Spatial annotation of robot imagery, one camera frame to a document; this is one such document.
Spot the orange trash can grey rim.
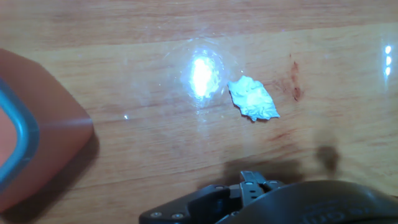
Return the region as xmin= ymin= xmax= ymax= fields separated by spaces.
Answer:
xmin=0 ymin=48 xmax=95 ymax=214

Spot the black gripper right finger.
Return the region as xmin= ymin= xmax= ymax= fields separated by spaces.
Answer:
xmin=239 ymin=170 xmax=285 ymax=206

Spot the white paper ball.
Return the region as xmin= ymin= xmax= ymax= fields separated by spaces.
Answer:
xmin=227 ymin=75 xmax=280 ymax=122

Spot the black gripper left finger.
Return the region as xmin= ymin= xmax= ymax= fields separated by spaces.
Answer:
xmin=139 ymin=184 xmax=243 ymax=224

